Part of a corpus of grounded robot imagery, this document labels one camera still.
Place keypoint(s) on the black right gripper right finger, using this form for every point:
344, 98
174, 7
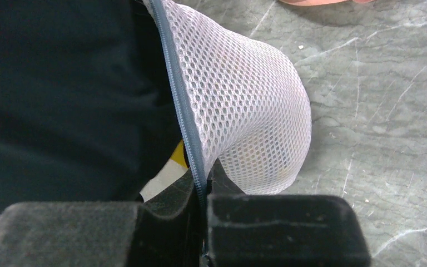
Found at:
279, 230

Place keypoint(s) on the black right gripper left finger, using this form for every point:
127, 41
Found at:
163, 231

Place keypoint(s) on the white mesh laundry bag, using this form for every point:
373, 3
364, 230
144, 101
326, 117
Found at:
238, 100

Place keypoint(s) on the black bra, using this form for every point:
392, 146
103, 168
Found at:
86, 111

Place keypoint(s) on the peach patterned laundry bag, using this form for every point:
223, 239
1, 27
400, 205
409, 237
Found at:
320, 2

